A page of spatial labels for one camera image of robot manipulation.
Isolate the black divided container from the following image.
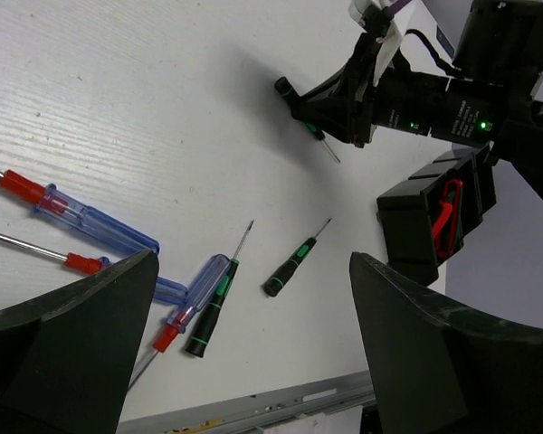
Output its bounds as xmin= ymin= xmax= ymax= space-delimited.
xmin=376 ymin=146 xmax=497 ymax=286

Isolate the green black precision screwdriver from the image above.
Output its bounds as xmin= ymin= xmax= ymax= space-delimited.
xmin=184 ymin=220 xmax=254 ymax=358
xmin=274 ymin=77 xmax=341 ymax=164

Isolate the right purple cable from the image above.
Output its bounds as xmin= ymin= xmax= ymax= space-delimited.
xmin=382 ymin=0 xmax=413 ymax=17

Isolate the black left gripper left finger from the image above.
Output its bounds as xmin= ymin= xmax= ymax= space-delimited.
xmin=0 ymin=250 xmax=159 ymax=433

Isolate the blue handle screwdriver lower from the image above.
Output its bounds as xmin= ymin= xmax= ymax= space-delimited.
xmin=0 ymin=233 xmax=187 ymax=306

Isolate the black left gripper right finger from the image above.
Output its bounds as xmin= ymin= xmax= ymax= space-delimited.
xmin=349 ymin=252 xmax=543 ymax=433

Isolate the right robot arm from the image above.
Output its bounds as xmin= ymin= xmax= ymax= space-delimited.
xmin=275 ymin=1 xmax=543 ymax=433

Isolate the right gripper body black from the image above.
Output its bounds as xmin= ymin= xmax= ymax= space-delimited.
xmin=290 ymin=33 xmax=389 ymax=148

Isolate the blue handle screwdriver tilted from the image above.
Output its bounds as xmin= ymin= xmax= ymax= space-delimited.
xmin=128 ymin=254 xmax=231 ymax=391

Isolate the red black utility knife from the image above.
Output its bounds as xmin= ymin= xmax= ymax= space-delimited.
xmin=432 ymin=178 xmax=463 ymax=260

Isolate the aluminium frame rail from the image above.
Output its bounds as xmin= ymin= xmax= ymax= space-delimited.
xmin=117 ymin=371 xmax=376 ymax=433

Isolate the blue handle screwdriver upper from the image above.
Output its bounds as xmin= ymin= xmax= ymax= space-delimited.
xmin=0 ymin=170 xmax=160 ymax=256

